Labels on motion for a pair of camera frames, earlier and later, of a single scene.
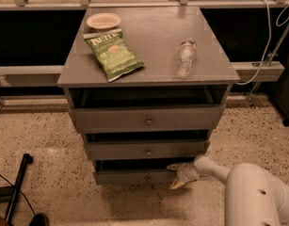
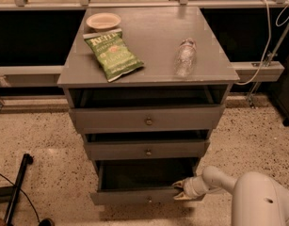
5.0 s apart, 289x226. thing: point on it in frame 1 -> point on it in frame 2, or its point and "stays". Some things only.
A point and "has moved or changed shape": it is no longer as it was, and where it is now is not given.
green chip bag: [113, 54] stays
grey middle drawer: [151, 149] stays
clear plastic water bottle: [186, 57] stays
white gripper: [186, 172] -> [190, 187]
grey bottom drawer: [136, 171] has moved or changed shape
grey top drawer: [131, 119] stays
